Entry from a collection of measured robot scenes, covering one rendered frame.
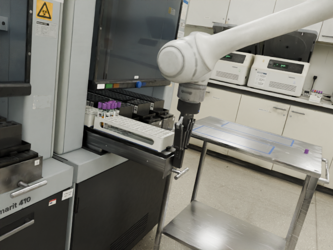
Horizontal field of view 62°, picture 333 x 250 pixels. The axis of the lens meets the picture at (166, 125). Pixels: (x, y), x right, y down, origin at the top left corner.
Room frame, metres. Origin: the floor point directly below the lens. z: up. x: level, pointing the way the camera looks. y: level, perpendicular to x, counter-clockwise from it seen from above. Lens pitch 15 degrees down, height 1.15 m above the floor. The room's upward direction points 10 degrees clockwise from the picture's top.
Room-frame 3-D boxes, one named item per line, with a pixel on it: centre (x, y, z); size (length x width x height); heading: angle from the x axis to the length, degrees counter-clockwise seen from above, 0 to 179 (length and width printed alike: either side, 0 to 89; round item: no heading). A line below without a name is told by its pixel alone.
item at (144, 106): (1.33, 0.13, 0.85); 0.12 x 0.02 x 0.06; 154
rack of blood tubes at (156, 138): (0.98, 0.12, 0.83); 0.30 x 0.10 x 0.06; 65
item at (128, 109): (1.19, 0.20, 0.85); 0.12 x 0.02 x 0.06; 155
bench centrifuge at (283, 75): (3.25, -1.17, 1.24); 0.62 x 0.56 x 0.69; 155
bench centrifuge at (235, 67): (3.50, -0.64, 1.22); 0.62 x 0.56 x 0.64; 153
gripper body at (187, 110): (0.90, -0.06, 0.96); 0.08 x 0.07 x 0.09; 155
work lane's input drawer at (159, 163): (1.04, 0.24, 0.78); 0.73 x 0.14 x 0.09; 65
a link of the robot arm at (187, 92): (0.90, -0.06, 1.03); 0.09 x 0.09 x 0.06
